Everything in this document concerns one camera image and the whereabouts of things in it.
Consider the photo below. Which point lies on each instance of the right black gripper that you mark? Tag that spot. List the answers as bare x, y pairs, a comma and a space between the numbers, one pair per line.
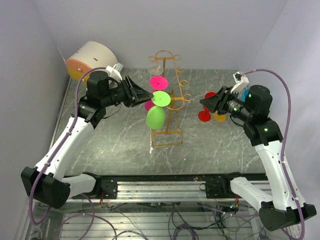
223, 96

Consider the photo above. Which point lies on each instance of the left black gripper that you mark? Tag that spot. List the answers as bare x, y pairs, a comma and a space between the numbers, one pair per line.
135, 94

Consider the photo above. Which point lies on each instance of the red plastic wine glass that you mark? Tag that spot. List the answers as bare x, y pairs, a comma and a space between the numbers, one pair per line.
205, 115

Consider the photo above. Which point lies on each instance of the orange plastic wine glass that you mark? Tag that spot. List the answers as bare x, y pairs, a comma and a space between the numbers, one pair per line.
219, 118

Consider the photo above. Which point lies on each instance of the pink plastic wine glass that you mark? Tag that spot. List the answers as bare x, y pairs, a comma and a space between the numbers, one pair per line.
157, 83

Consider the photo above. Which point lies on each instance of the green plastic wine glass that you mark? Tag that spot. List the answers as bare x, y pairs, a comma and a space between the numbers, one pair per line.
155, 107

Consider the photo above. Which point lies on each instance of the blue plastic wine glass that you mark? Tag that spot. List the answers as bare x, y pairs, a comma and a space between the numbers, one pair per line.
245, 93

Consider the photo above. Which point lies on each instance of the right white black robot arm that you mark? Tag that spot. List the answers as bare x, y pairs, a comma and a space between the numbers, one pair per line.
285, 206

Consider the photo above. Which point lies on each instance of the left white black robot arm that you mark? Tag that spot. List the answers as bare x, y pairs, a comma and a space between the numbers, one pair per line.
46, 182

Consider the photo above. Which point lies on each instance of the clear wine glass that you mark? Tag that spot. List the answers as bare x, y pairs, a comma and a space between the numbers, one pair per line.
155, 69

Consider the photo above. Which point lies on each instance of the white semicircular drawer cabinet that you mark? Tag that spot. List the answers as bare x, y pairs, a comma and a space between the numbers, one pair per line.
91, 55

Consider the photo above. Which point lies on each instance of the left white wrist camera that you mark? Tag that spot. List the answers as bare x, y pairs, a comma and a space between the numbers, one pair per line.
114, 71

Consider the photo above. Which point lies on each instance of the gold wire wine glass rack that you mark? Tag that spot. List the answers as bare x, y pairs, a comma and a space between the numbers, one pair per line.
178, 99

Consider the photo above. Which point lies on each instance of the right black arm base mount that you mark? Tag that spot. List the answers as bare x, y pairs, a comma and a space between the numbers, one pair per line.
218, 186

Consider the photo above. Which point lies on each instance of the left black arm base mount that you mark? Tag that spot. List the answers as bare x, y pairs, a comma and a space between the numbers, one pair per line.
107, 188

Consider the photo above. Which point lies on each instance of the aluminium rail frame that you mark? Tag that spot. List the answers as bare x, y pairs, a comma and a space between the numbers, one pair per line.
159, 207

